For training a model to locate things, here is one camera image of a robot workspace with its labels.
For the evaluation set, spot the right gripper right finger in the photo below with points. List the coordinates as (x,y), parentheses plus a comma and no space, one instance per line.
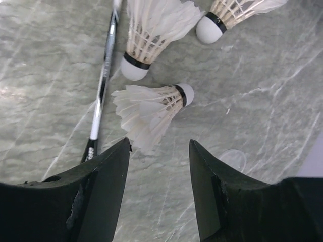
(231,206)

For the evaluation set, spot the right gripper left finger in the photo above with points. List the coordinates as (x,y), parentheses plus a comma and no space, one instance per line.
(80,204)

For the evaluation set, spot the clear plastic tube lid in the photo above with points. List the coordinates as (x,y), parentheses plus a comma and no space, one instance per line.
(234,158)

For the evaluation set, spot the white shuttlecock front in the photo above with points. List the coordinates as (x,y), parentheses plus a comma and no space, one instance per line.
(146,113)

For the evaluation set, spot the white shuttlecock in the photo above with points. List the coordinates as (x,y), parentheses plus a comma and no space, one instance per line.
(224,15)
(146,113)
(153,25)

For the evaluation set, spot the white shuttlecock back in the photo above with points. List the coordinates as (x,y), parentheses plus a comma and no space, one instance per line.
(224,15)

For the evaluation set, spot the white badminton racket right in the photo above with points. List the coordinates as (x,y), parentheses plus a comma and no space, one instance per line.
(92,144)

